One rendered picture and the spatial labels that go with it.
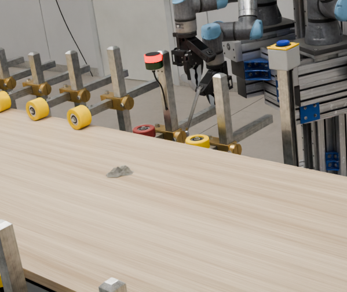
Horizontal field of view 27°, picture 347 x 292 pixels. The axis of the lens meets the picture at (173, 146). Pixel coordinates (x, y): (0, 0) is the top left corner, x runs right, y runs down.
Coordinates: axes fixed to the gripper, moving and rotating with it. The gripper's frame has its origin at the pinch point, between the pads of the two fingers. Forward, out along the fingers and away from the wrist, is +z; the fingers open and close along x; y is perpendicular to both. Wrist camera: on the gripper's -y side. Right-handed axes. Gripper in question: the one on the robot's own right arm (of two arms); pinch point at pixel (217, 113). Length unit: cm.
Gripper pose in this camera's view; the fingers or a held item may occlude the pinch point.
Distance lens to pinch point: 290.4
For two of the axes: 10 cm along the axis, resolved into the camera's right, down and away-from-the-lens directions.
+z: 1.4, 9.1, 3.8
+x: -7.4, -1.6, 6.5
